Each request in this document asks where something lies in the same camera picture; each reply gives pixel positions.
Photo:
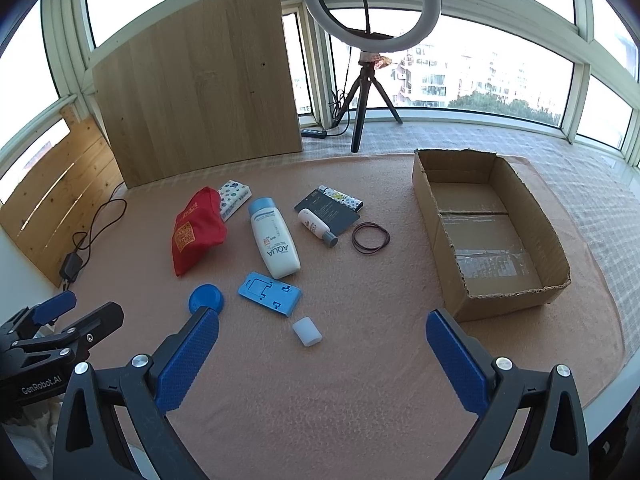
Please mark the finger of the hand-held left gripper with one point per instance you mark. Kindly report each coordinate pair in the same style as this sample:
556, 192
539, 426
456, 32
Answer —
97, 320
55, 306

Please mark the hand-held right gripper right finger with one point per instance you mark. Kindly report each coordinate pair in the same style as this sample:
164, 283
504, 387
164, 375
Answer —
457, 365

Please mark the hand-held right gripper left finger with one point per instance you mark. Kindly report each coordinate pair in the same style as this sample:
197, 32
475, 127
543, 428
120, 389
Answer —
187, 355

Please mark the cardboard box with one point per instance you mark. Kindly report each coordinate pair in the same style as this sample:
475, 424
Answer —
500, 305

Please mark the red snack bag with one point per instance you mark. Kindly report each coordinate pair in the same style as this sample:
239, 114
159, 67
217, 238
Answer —
195, 235

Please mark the white sunscreen bottle blue cap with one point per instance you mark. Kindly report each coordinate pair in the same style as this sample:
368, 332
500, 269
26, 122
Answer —
275, 245

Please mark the small white bottle grey cap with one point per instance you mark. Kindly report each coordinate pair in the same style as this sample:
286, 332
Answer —
312, 222

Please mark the white monogram lighter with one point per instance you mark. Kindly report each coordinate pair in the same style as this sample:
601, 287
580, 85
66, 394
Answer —
351, 204

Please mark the dark printed card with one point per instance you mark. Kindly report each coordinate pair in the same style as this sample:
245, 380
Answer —
332, 212

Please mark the person's left hand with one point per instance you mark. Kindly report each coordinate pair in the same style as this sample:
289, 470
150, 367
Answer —
30, 432

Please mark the black power adapter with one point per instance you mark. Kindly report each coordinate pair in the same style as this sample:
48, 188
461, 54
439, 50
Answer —
70, 267

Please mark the blue round lid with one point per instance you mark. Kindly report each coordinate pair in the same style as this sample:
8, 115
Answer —
205, 296

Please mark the blue plastic phone stand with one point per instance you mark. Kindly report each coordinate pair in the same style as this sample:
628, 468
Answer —
280, 305

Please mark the wooden slat panel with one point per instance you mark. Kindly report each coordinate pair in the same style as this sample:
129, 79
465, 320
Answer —
50, 200

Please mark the white translucent cap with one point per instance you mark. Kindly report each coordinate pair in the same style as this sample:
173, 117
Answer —
306, 332

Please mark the patterned tissue packet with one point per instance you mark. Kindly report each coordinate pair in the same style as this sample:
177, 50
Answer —
235, 195

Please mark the black power strip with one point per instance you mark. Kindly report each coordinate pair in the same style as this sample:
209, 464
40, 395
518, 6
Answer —
313, 133

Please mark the large wooden board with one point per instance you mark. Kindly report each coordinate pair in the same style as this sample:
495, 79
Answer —
200, 85

